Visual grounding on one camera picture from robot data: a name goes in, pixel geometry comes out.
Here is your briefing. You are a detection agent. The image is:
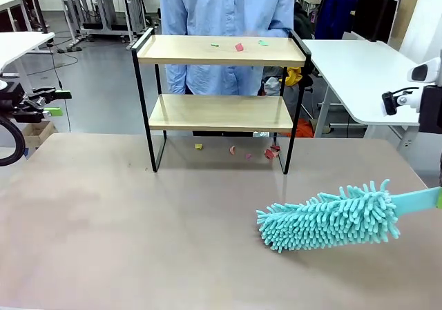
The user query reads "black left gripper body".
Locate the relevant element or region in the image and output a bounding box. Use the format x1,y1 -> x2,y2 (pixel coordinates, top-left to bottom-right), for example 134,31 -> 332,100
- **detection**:
0,81 -> 45,123

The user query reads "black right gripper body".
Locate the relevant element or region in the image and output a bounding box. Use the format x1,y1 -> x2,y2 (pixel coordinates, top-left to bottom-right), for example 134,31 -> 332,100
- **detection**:
418,85 -> 442,135

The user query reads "teal microfibre duster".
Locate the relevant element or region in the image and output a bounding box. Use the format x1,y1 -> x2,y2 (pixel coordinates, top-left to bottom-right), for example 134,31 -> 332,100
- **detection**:
256,178 -> 442,255

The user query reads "person's right forearm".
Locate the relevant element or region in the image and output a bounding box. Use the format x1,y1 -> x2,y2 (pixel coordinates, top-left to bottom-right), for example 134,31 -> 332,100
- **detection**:
164,30 -> 189,95

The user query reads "person's left forearm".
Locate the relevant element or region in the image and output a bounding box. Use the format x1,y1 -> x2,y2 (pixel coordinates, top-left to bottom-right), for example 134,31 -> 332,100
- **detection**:
267,12 -> 297,41

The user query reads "open cardboard box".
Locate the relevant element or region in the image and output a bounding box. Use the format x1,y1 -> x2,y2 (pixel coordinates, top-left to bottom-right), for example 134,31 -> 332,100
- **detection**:
21,121 -> 59,149

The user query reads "white desk with thick top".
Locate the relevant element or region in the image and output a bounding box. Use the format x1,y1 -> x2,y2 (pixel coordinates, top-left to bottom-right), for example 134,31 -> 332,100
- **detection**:
0,32 -> 56,83

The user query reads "white desk with rounded corner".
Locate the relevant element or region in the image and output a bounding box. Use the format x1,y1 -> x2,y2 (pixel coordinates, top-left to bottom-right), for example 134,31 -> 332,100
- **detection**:
301,39 -> 426,152

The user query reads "brown cardboard board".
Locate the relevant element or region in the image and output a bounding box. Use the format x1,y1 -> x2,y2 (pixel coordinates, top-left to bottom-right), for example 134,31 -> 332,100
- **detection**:
392,0 -> 422,47

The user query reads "black stand pole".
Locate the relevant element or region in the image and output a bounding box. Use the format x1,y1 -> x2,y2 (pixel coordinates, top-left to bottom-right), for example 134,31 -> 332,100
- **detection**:
372,0 -> 398,43

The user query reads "black monitor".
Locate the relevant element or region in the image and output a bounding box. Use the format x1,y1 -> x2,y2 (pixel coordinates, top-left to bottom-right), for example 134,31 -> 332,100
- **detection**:
355,0 -> 398,43

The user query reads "orange cloth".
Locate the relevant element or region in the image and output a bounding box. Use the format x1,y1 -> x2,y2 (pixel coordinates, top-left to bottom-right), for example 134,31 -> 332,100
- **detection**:
296,118 -> 315,138

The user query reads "person in blue trousers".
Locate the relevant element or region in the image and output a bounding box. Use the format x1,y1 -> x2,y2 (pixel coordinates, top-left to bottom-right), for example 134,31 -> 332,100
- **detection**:
314,0 -> 367,41

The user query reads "yellow cloth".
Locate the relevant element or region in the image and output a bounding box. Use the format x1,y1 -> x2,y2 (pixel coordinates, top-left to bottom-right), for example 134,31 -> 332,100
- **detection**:
286,67 -> 303,87

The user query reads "person in light blue shirt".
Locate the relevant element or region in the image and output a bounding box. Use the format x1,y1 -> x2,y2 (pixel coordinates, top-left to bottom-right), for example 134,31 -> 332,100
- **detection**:
160,0 -> 297,97

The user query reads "black floor cable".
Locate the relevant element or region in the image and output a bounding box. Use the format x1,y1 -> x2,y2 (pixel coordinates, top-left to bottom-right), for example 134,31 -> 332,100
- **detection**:
50,40 -> 80,134

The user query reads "black frame wooden two-tier shelf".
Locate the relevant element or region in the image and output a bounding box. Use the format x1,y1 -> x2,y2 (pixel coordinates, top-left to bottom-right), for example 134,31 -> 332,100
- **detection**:
131,26 -> 311,175

